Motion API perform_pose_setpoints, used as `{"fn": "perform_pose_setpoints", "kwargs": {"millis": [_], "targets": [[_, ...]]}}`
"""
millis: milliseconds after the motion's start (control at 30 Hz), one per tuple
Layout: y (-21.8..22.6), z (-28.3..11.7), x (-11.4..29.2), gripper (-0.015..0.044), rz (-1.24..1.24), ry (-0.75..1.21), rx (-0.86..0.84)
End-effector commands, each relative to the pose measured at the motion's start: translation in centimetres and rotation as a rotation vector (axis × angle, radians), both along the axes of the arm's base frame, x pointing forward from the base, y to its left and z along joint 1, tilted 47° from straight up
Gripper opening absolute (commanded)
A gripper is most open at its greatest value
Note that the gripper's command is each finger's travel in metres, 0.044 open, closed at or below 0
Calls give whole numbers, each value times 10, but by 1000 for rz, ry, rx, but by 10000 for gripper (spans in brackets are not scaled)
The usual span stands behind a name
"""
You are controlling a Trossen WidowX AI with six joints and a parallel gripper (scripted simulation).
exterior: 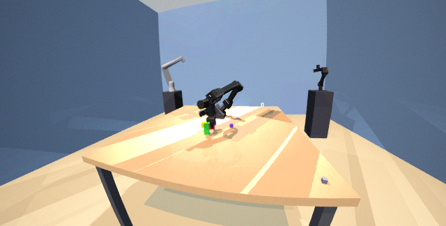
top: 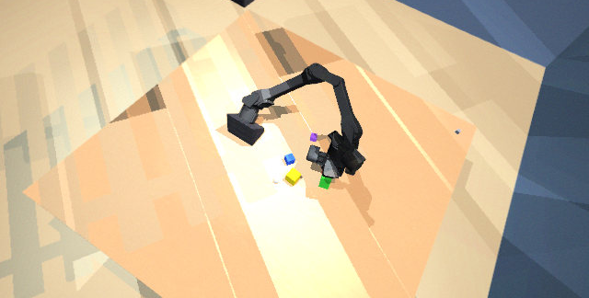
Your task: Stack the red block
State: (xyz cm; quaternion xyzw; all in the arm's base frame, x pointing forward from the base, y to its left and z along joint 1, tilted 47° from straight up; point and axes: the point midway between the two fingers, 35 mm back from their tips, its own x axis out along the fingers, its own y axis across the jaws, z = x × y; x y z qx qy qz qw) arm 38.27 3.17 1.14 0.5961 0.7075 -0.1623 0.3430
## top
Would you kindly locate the blue block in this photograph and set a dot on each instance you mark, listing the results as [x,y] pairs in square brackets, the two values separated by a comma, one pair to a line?
[289,159]

